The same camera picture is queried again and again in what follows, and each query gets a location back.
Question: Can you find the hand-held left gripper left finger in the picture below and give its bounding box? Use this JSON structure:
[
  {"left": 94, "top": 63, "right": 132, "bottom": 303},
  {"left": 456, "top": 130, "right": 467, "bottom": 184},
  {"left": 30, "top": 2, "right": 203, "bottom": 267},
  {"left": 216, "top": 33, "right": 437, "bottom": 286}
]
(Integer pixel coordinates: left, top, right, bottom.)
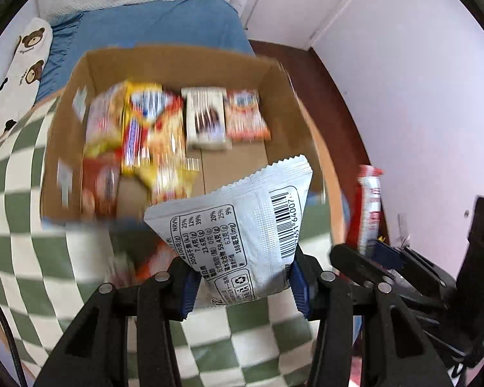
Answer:
[{"left": 34, "top": 256, "right": 201, "bottom": 387}]

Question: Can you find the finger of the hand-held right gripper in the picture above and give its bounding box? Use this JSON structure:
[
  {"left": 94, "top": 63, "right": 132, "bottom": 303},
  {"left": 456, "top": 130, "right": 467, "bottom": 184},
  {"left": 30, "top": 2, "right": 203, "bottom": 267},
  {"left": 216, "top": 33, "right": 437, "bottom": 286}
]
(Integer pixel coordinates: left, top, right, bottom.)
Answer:
[
  {"left": 373, "top": 240, "right": 457, "bottom": 300},
  {"left": 330, "top": 243, "right": 397, "bottom": 288}
]

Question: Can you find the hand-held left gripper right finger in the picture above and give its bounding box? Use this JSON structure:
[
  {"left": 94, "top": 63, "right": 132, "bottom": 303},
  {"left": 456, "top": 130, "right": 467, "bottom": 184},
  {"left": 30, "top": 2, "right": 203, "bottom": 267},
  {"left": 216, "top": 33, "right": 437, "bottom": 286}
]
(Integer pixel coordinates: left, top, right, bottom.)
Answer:
[{"left": 288, "top": 246, "right": 455, "bottom": 387}]

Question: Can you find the red white long packet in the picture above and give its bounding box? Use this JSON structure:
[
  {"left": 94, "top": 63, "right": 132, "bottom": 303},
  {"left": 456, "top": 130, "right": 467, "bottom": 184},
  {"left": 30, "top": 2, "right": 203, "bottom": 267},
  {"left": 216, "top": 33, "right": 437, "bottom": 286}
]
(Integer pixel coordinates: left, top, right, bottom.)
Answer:
[{"left": 347, "top": 165, "right": 385, "bottom": 257}]

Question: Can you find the grey white snack packet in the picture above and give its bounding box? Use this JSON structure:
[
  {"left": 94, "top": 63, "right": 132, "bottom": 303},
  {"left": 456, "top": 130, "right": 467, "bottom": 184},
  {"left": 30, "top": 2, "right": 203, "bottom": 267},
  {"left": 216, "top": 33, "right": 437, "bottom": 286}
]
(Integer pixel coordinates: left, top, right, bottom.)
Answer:
[{"left": 144, "top": 154, "right": 314, "bottom": 307}]

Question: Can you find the cardboard box blue print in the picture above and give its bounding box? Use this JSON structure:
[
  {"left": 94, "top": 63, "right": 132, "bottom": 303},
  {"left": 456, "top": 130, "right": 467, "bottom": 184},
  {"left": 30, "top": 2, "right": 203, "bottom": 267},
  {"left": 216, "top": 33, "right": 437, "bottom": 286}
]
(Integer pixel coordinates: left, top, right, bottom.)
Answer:
[{"left": 40, "top": 44, "right": 348, "bottom": 247}]

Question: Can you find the red snack packet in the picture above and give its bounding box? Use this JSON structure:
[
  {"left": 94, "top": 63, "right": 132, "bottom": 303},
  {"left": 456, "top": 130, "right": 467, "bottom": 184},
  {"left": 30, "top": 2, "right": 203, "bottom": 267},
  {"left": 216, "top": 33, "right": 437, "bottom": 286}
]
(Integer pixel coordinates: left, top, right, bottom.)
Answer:
[{"left": 81, "top": 158, "right": 122, "bottom": 221}]

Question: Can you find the yellow noodle packet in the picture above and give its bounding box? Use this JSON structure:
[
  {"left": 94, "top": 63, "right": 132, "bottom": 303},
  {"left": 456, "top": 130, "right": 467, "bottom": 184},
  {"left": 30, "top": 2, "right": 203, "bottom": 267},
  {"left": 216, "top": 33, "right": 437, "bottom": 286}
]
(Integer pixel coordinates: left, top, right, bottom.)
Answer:
[{"left": 123, "top": 83, "right": 188, "bottom": 204}]

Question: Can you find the white chocolate stick box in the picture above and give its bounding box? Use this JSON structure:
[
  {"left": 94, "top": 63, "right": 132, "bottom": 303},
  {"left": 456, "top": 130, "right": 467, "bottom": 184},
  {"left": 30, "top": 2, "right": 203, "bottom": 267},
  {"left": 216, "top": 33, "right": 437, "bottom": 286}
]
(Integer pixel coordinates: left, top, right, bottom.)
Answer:
[{"left": 181, "top": 87, "right": 232, "bottom": 151}]

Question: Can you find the orange panda snack packet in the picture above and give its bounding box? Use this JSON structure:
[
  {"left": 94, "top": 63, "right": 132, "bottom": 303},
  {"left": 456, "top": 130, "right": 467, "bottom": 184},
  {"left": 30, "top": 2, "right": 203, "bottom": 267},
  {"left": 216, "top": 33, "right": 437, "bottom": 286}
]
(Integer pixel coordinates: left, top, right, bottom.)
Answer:
[{"left": 224, "top": 90, "right": 272, "bottom": 142}]

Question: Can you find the white pink snack packet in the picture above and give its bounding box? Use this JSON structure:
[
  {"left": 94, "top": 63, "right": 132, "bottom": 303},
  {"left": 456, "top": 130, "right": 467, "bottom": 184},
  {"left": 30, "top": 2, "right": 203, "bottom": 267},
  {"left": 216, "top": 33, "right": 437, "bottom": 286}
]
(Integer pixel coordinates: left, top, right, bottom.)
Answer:
[{"left": 84, "top": 84, "right": 126, "bottom": 146}]

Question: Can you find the orange sausage packet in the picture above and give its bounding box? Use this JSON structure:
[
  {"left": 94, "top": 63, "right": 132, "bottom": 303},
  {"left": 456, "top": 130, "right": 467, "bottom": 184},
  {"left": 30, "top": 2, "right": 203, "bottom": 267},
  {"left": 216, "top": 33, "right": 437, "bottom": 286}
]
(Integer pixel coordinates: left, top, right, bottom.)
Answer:
[{"left": 135, "top": 242, "right": 178, "bottom": 281}]

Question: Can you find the green white checkered blanket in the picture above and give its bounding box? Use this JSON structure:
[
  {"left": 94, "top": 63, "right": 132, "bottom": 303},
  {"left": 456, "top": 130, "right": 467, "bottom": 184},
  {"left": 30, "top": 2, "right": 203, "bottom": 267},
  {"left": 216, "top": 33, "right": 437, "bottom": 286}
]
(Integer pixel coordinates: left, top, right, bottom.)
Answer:
[{"left": 0, "top": 89, "right": 368, "bottom": 387}]

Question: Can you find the white door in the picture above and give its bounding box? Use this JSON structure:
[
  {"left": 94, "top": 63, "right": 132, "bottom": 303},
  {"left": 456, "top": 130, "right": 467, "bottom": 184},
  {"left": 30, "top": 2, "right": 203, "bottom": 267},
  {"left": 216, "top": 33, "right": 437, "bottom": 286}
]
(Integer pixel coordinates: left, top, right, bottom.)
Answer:
[{"left": 242, "top": 0, "right": 372, "bottom": 50}]

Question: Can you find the blue bedsheet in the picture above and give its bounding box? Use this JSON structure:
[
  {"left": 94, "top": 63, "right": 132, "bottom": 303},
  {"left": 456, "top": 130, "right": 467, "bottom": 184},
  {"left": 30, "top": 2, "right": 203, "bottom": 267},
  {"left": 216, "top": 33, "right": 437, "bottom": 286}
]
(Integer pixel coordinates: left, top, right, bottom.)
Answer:
[{"left": 36, "top": 0, "right": 256, "bottom": 102}]

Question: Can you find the white bear print pillow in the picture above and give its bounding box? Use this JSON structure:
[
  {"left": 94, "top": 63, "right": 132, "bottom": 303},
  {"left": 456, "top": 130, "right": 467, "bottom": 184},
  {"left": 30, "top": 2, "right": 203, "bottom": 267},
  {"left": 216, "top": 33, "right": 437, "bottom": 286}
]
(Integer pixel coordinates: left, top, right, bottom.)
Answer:
[{"left": 0, "top": 16, "right": 53, "bottom": 154}]

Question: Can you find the black cable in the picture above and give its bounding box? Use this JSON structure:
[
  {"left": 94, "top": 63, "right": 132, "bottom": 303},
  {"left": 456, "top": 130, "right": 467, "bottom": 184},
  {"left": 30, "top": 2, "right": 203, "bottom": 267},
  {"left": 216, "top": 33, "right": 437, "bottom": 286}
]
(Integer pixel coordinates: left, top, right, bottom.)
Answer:
[{"left": 0, "top": 278, "right": 29, "bottom": 387}]

